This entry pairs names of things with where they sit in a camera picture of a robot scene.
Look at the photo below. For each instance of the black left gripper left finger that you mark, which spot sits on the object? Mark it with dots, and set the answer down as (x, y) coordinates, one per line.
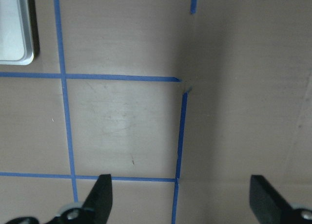
(95, 209)

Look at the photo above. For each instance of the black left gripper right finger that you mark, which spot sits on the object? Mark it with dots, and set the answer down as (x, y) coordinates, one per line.
(269, 207)

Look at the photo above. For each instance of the silver kitchen scale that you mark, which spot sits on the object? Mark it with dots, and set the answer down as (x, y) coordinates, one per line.
(19, 37)

